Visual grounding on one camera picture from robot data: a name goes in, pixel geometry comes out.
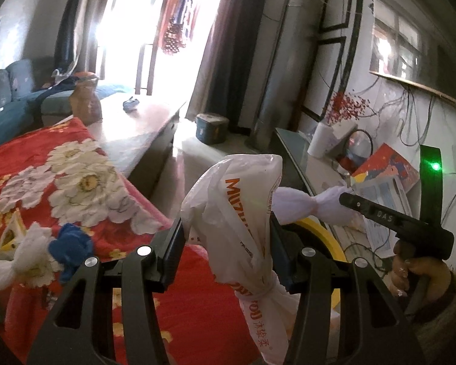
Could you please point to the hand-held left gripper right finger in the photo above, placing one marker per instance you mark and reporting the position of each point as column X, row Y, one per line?
column 285, row 251

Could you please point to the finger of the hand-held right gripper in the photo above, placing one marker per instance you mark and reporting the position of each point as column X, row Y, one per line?
column 353, row 202

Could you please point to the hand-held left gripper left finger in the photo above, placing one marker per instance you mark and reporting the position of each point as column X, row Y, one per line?
column 173, row 251

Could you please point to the yellow trash bin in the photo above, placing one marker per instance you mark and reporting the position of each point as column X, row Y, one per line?
column 326, row 235

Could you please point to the white plastic bag orange print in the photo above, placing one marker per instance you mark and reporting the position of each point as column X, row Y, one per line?
column 231, row 213

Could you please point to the person's right forearm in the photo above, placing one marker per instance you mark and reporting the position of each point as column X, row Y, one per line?
column 452, row 319

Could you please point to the person's right hand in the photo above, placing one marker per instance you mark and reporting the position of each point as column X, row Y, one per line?
column 435, row 273

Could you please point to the printed paper sheet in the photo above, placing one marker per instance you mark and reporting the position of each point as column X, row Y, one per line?
column 387, row 194

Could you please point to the red ornament white base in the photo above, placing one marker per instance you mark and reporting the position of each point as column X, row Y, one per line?
column 344, row 159

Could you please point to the round black-framed mirror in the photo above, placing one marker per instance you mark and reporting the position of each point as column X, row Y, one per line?
column 359, row 148

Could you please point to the white ribbed vase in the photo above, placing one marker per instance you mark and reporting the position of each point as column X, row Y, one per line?
column 321, row 140

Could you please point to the white gift box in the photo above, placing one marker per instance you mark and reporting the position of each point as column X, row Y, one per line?
column 345, row 133

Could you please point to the red berry branches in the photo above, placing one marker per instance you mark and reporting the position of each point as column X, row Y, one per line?
column 345, row 106

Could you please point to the blue crumpled plastic bag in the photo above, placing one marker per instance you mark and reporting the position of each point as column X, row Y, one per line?
column 70, row 245

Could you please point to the dark square box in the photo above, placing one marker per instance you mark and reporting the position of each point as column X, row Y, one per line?
column 211, row 129

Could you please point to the dark coffee table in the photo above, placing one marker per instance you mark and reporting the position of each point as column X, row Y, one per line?
column 144, row 121

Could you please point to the white crumpled tissue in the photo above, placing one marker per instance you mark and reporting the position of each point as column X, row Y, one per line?
column 30, row 254

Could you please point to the small blue object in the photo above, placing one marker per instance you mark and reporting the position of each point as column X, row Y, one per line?
column 131, row 104

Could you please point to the grey standing air conditioner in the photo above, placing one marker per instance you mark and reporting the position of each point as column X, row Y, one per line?
column 285, row 64

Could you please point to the red floral blanket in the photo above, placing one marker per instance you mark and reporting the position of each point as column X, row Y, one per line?
column 34, row 167

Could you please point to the brown paper bag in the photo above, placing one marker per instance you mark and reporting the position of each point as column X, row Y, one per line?
column 85, row 99

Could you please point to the dark curtain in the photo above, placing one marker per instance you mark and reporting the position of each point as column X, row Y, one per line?
column 70, row 26
column 231, row 45

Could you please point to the pile of clothes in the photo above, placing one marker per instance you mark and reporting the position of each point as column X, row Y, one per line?
column 66, row 80

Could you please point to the blue sofa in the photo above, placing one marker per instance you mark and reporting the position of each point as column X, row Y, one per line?
column 3, row 99

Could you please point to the hanging clothes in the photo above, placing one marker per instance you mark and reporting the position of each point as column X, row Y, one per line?
column 176, row 19

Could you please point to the wall mirror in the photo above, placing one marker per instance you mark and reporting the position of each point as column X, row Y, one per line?
column 402, row 38

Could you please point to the wooden window frame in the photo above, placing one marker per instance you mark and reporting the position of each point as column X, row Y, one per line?
column 144, row 68

